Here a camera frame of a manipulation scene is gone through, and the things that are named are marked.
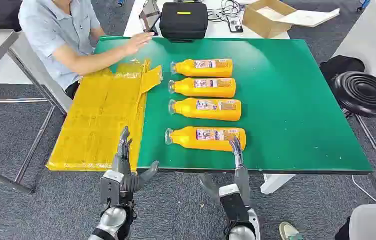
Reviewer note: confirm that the grey chair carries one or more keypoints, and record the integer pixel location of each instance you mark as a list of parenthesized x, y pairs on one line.
[(373, 222)]

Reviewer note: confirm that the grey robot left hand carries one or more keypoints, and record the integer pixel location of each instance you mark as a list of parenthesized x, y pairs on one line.
[(123, 165)]

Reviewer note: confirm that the black handheld device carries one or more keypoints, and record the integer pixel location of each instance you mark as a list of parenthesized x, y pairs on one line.
[(234, 24)]

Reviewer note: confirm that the yellow plastic sheet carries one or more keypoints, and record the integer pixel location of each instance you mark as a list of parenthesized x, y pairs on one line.
[(101, 116)]

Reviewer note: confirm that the person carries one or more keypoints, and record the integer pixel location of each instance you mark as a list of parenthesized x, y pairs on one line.
[(48, 30)]

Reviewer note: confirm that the black bag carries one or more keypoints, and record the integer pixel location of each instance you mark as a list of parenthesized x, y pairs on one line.
[(340, 66)]

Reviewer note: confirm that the white table leg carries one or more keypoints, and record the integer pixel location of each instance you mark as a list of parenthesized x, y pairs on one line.
[(275, 184)]

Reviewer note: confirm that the orange drink bottle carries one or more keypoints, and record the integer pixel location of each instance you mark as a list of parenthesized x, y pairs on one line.
[(187, 139), (184, 88), (187, 68), (187, 110)]

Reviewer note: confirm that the metal frame stand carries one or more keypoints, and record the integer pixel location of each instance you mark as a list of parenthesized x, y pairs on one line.
[(148, 15)]

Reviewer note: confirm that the black round stool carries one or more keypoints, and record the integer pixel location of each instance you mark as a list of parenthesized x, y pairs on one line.
[(364, 94)]

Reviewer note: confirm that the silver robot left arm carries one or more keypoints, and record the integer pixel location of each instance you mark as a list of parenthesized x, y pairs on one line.
[(111, 220)]

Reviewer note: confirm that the open cardboard box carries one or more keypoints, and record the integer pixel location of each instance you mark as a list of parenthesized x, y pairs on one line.
[(260, 20)]

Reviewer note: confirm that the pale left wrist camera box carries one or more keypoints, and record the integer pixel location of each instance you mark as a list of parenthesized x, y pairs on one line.
[(110, 187)]

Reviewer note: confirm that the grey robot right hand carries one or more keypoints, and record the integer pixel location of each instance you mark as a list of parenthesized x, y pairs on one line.
[(241, 177)]

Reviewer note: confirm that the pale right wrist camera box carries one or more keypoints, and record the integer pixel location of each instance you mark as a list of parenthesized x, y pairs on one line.
[(232, 202)]

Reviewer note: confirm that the white green shoe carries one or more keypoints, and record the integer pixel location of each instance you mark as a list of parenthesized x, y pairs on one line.
[(288, 232)]

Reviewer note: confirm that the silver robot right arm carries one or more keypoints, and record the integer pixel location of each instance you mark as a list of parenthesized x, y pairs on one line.
[(240, 233)]

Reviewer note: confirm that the black carry case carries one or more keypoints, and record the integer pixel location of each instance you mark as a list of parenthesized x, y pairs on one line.
[(183, 21)]

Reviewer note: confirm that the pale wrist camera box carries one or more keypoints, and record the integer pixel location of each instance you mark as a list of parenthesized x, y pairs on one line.
[(232, 202), (110, 187)]

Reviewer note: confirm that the person's hand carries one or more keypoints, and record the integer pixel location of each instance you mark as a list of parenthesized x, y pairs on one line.
[(136, 42)]

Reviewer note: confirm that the white side table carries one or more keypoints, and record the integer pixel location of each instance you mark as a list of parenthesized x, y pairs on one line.
[(369, 36)]

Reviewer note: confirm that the green table mat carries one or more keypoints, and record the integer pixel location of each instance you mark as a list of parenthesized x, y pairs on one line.
[(290, 99)]

